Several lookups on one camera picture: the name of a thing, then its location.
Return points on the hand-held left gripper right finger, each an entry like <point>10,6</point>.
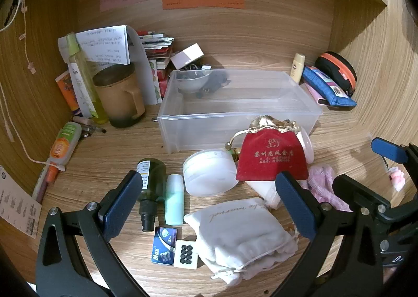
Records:
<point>294,205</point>

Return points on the wooden desktop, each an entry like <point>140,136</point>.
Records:
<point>124,150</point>

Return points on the mint green tube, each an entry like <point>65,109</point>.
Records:
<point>174,199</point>

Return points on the dark green bottle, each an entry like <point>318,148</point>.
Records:
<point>153,182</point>

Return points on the pink case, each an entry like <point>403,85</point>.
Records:
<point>316,96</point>

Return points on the orange tube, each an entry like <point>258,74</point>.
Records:
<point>67,91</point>

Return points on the white round cream jar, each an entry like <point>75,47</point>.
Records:
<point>209,171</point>

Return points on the clear plastic storage box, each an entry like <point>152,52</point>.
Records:
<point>228,114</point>

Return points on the red velvet pouch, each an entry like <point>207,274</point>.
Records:
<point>272,156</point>

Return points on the green gourd charm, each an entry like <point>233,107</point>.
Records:
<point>234,152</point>

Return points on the brown mug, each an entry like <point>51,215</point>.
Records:
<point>117,94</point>

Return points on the white bowl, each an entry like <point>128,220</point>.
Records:
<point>192,80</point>

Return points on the blue pencil case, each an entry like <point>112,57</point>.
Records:
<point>329,88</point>

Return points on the white tile with black dots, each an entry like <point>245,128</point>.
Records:
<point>185,254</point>

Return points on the pink toy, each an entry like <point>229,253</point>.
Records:
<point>397,179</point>

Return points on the black and orange zip case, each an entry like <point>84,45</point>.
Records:
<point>339,67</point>

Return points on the yellow-green spray bottle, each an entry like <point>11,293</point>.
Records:
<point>86,88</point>

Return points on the stack of booklets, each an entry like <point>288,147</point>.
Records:
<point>156,52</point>

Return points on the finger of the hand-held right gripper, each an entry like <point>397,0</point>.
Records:
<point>359,192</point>
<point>388,151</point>

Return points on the cream lotion tube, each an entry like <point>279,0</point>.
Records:
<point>297,68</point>

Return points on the small blue box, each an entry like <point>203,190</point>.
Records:
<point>164,246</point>

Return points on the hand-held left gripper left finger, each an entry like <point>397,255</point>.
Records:
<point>120,202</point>

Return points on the pink knitted cloth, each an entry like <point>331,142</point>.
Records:
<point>321,186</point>

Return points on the white and pink small box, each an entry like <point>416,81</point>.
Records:
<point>187,55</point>

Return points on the white printed paper card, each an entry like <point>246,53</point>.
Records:
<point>16,202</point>

